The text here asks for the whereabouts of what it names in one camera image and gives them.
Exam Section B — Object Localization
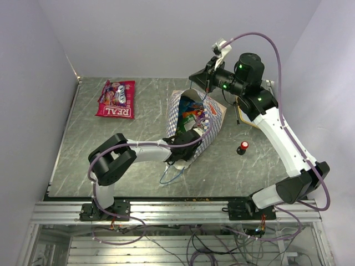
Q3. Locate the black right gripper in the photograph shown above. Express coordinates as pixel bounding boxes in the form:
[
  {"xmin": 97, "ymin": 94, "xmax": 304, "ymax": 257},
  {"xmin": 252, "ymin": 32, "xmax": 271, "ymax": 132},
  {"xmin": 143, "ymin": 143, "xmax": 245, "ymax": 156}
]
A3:
[{"xmin": 189, "ymin": 57, "xmax": 246, "ymax": 96}]

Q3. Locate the blue checkered paper bag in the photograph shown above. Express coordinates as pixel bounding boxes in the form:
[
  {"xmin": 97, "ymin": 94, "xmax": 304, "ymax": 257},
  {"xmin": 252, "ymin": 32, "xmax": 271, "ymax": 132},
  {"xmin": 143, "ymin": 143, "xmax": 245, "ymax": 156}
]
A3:
[{"xmin": 159, "ymin": 88, "xmax": 226, "ymax": 185}]

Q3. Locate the red REAL crisps bag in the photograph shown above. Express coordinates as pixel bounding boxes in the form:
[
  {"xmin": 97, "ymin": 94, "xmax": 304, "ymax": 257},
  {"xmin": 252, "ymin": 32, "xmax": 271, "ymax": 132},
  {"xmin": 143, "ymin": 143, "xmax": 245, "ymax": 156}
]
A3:
[{"xmin": 95, "ymin": 81, "xmax": 135, "ymax": 119}]

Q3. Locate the green candy bag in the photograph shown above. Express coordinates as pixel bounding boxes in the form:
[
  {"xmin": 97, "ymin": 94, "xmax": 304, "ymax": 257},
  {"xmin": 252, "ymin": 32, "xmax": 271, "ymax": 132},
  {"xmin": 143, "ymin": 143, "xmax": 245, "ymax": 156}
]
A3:
[{"xmin": 176, "ymin": 114, "xmax": 196, "ymax": 134}]

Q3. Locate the purple Fox's candy bag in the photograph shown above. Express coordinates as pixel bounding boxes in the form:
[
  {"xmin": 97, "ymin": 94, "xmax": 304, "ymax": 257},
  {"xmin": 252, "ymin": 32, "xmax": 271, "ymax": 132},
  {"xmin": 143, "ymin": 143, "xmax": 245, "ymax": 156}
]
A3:
[{"xmin": 98, "ymin": 80, "xmax": 134, "ymax": 106}]

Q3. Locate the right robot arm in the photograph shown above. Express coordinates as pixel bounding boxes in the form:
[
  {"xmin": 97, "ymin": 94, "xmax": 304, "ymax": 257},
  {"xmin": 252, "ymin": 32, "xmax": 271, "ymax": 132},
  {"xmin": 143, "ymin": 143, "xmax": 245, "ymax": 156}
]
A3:
[{"xmin": 189, "ymin": 53, "xmax": 330, "ymax": 219}]

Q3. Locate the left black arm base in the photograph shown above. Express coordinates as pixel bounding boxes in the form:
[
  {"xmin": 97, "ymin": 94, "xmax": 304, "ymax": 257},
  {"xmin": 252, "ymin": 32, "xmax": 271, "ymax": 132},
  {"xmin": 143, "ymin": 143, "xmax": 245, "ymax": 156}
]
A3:
[{"xmin": 79, "ymin": 199, "xmax": 130, "ymax": 222}]

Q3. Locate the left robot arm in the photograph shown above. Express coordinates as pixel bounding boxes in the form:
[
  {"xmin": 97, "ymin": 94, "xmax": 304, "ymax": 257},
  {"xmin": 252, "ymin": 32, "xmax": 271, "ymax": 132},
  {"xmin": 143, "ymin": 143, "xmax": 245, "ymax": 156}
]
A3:
[{"xmin": 88, "ymin": 127, "xmax": 204, "ymax": 220}]

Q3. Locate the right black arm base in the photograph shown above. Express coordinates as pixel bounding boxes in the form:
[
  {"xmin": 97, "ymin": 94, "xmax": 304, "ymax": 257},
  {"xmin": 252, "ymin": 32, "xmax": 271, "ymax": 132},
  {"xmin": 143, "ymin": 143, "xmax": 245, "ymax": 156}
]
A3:
[{"xmin": 221, "ymin": 197, "xmax": 276, "ymax": 221}]

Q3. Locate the blue snack bag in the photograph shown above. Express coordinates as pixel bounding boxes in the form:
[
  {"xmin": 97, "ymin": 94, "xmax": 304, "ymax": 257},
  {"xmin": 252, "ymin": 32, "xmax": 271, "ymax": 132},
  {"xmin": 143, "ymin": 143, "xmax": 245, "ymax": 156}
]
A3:
[{"xmin": 178, "ymin": 96, "xmax": 204, "ymax": 115}]

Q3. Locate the orange Fox's candy bag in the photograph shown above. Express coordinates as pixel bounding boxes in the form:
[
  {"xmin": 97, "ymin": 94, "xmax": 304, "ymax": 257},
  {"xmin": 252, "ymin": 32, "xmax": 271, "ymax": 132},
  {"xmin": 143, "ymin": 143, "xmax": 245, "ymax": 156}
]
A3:
[{"xmin": 182, "ymin": 107, "xmax": 205, "ymax": 119}]

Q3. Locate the black whiteboard stand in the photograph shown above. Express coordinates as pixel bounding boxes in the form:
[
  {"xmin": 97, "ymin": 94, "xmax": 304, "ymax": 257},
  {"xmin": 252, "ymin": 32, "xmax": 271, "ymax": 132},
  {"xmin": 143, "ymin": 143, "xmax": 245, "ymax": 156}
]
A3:
[{"xmin": 232, "ymin": 100, "xmax": 240, "ymax": 125}]

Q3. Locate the red emergency stop button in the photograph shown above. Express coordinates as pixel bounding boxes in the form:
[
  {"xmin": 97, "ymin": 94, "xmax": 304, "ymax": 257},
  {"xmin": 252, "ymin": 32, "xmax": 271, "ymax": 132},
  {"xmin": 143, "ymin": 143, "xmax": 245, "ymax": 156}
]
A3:
[{"xmin": 236, "ymin": 141, "xmax": 249, "ymax": 155}]

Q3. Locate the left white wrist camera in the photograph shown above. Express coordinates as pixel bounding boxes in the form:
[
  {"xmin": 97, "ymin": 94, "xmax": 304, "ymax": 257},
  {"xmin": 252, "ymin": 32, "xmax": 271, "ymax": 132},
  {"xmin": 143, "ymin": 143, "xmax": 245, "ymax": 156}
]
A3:
[{"xmin": 192, "ymin": 127, "xmax": 206, "ymax": 137}]

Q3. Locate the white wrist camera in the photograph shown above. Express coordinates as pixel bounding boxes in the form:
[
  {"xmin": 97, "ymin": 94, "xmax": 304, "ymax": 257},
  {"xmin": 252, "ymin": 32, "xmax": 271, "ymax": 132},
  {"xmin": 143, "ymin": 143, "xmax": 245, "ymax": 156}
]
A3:
[
  {"xmin": 212, "ymin": 38, "xmax": 232, "ymax": 70},
  {"xmin": 192, "ymin": 127, "xmax": 206, "ymax": 137}
]

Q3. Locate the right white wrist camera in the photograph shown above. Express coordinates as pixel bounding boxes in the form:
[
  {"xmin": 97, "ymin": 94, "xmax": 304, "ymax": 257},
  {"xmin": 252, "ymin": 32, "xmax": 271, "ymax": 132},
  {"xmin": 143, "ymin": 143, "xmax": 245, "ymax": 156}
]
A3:
[{"xmin": 212, "ymin": 38, "xmax": 232, "ymax": 70}]

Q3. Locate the aluminium frame rail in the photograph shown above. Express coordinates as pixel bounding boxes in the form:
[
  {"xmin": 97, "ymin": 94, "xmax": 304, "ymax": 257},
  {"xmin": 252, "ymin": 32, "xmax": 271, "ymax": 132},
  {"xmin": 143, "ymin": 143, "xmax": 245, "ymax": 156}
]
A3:
[{"xmin": 30, "ymin": 201, "xmax": 322, "ymax": 225}]

